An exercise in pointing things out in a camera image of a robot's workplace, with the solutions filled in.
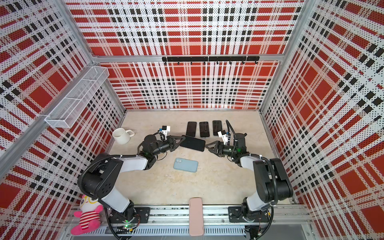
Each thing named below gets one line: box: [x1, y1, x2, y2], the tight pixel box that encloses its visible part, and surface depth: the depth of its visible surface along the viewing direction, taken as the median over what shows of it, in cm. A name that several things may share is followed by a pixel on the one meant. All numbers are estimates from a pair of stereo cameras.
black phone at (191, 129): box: [186, 121, 197, 137], surface depth 110 cm
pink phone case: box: [189, 197, 205, 237], surface depth 73 cm
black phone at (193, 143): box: [179, 136, 206, 152], surface depth 85 cm
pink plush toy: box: [70, 194, 104, 236], surface depth 70 cm
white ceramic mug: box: [112, 127, 135, 145], surface depth 101 cm
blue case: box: [173, 157, 199, 173], surface depth 95 cm
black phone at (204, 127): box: [199, 121, 210, 138], surface depth 113 cm
